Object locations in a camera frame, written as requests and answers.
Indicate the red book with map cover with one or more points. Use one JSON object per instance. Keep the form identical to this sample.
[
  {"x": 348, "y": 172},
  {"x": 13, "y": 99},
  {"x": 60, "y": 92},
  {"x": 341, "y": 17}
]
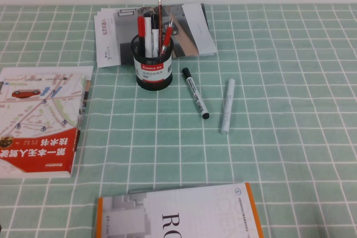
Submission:
[{"x": 42, "y": 115}]

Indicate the black mesh pen holder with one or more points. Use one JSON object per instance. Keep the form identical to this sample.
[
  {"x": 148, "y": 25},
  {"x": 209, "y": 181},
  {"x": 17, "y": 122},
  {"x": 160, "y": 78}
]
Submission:
[{"x": 153, "y": 79}]

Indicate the white book with orange border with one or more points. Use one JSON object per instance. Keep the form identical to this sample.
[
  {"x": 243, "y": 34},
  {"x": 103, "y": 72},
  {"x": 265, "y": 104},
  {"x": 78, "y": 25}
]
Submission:
[{"x": 178, "y": 213}]

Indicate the brochure with grey photo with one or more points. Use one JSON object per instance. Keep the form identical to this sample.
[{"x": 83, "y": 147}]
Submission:
[{"x": 195, "y": 31}]

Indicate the white marker with black cap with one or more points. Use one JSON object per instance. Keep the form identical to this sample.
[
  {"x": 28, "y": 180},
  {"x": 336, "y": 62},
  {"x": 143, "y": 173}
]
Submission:
[{"x": 195, "y": 93}]

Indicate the red pencil with eraser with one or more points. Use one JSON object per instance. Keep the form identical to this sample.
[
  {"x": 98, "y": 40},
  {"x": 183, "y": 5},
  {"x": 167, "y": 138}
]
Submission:
[{"x": 159, "y": 12}]

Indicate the red-capped marker pen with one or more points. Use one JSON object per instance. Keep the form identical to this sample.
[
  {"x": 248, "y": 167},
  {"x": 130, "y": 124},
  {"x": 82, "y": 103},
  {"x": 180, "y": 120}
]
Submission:
[{"x": 141, "y": 30}]

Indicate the white pen with black tip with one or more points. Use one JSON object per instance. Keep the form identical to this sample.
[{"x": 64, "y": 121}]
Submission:
[{"x": 148, "y": 37}]

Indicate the all-white marker pen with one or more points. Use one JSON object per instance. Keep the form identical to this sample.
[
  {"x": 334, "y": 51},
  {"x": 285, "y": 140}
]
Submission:
[{"x": 228, "y": 104}]

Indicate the black-capped pen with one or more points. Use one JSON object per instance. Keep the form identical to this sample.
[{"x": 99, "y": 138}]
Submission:
[{"x": 155, "y": 33}]

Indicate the red gel pen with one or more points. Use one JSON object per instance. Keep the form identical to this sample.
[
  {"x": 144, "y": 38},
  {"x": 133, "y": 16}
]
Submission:
[{"x": 167, "y": 38}]

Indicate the white leaflet with red text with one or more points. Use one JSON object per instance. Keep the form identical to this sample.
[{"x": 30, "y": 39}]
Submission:
[{"x": 107, "y": 51}]

